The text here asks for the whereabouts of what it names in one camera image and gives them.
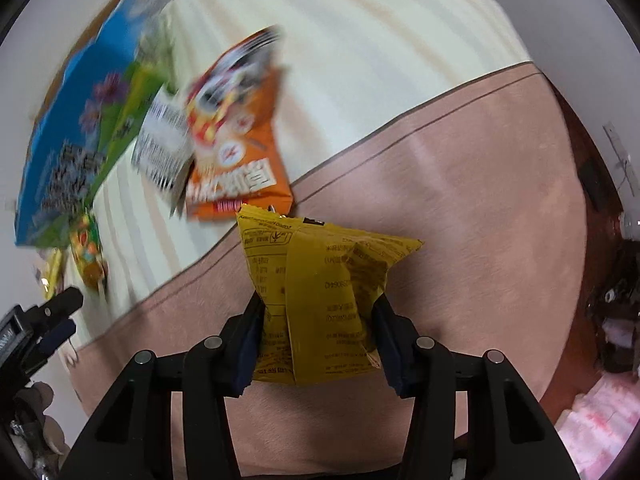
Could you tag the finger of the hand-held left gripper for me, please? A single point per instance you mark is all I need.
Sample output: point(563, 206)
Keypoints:
point(60, 305)
point(57, 335)

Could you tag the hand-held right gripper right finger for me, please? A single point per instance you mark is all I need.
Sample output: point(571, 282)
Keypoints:
point(395, 350)

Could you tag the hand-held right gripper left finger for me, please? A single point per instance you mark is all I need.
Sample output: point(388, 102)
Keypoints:
point(247, 340)

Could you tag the yellow snack packet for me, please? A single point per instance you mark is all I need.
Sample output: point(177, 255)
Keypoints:
point(320, 285)

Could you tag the cardboard box blue print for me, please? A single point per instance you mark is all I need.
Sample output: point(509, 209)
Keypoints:
point(75, 125)

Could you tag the clear packet yellow label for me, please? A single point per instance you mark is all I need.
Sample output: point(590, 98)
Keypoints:
point(52, 272)

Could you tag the green candy packet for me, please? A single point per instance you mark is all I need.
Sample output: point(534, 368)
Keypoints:
point(87, 255)

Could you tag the white grey snack packet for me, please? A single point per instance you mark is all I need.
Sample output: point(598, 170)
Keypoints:
point(162, 145)

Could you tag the orange panda print snack packet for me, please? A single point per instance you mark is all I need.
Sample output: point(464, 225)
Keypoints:
point(235, 145)

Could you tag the pink white plastic package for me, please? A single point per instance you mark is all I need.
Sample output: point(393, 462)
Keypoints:
point(595, 425)

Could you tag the white power strip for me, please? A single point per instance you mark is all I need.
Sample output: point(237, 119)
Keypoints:
point(619, 160)

